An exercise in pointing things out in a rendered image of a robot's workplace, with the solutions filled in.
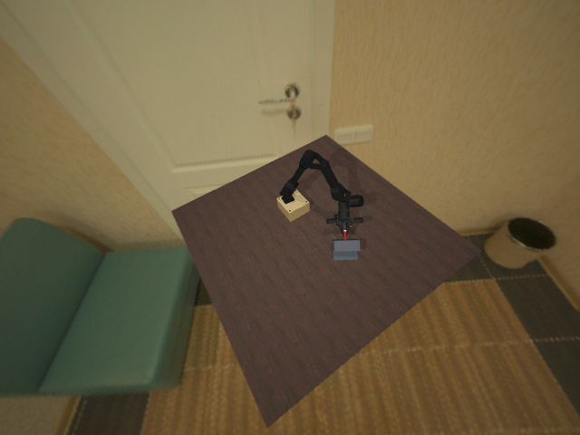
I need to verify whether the dark grey sloped panel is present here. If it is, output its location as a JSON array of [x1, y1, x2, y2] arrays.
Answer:
[[332, 239, 360, 260]]

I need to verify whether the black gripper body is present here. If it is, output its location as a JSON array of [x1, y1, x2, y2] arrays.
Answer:
[[326, 208, 363, 224]]

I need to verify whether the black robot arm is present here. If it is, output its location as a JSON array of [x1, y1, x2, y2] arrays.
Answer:
[[280, 150, 363, 208]]

